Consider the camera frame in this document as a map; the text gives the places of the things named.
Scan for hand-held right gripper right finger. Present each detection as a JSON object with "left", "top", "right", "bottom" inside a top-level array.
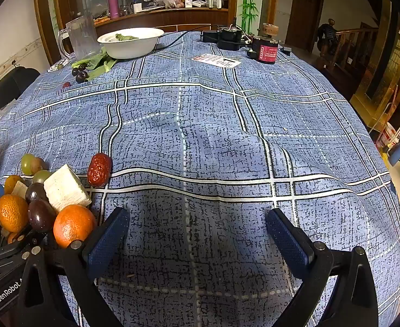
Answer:
[{"left": 265, "top": 208, "right": 380, "bottom": 327}]

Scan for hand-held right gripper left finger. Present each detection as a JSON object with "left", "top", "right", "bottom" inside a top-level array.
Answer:
[{"left": 16, "top": 206, "right": 130, "bottom": 327}]

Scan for small white foam piece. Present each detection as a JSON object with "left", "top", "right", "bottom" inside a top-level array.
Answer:
[{"left": 12, "top": 180, "right": 28, "bottom": 199}]

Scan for small orange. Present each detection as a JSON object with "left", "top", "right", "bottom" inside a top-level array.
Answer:
[{"left": 4, "top": 175, "right": 26, "bottom": 195}]

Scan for white foam cube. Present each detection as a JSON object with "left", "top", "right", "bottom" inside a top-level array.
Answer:
[{"left": 43, "top": 164, "right": 92, "bottom": 213}]

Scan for red date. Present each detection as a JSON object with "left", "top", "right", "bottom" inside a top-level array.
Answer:
[{"left": 87, "top": 153, "right": 112, "bottom": 187}]

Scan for blue bucket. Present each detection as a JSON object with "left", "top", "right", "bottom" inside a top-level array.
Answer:
[{"left": 389, "top": 140, "right": 400, "bottom": 166}]

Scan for black chair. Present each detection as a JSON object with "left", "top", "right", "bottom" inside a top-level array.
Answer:
[{"left": 0, "top": 67, "right": 40, "bottom": 133}]

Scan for blue plaid tablecloth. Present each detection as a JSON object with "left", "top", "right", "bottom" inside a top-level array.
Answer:
[{"left": 0, "top": 29, "right": 400, "bottom": 327}]

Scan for green leafy vegetable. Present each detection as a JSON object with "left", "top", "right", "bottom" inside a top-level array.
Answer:
[{"left": 71, "top": 46, "right": 119, "bottom": 82}]

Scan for dark red bottle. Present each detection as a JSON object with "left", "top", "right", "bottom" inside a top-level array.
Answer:
[{"left": 252, "top": 36, "right": 279, "bottom": 65}]

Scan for white bowl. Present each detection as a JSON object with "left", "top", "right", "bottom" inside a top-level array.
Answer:
[{"left": 97, "top": 27, "right": 165, "bottom": 59}]

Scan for white and red card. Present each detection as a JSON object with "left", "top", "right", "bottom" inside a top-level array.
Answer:
[{"left": 192, "top": 54, "right": 240, "bottom": 68}]

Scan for wooden railing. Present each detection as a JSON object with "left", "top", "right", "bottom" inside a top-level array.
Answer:
[{"left": 336, "top": 27, "right": 381, "bottom": 75}]

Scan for clear glass mug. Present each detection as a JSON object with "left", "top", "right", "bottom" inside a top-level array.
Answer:
[{"left": 57, "top": 13, "right": 100, "bottom": 60}]

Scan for black power adapter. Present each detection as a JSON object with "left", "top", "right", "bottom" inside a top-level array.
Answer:
[{"left": 200, "top": 25, "right": 255, "bottom": 50}]

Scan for brown wooden door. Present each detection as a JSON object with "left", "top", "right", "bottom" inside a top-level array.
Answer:
[{"left": 286, "top": 0, "right": 325, "bottom": 53}]

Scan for wooden counter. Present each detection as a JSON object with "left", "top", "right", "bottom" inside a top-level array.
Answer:
[{"left": 93, "top": 7, "right": 229, "bottom": 33}]

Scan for bamboo painted panel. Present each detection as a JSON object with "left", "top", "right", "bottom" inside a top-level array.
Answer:
[{"left": 238, "top": 0, "right": 265, "bottom": 36}]

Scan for black cable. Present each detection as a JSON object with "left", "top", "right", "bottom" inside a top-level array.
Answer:
[{"left": 159, "top": 25, "right": 221, "bottom": 50}]

